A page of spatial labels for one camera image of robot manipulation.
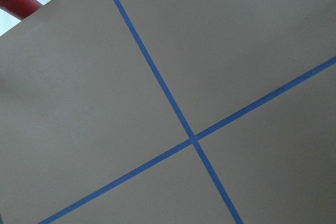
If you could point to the red cylinder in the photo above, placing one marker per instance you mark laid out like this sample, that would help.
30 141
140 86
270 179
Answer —
20 9

